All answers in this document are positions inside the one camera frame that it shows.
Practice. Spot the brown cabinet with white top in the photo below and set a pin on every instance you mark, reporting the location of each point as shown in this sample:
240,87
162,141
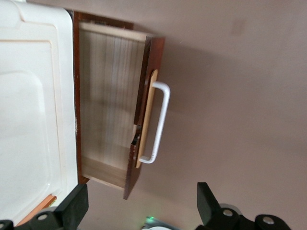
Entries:
28,107

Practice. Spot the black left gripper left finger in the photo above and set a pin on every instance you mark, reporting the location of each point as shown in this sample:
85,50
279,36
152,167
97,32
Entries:
69,210

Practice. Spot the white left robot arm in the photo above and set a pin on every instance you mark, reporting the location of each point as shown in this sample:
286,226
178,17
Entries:
163,228

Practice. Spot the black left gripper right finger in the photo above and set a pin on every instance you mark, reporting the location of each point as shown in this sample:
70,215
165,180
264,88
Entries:
211,215

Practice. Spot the brown wooden drawer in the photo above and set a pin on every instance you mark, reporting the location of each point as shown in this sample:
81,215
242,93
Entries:
108,95

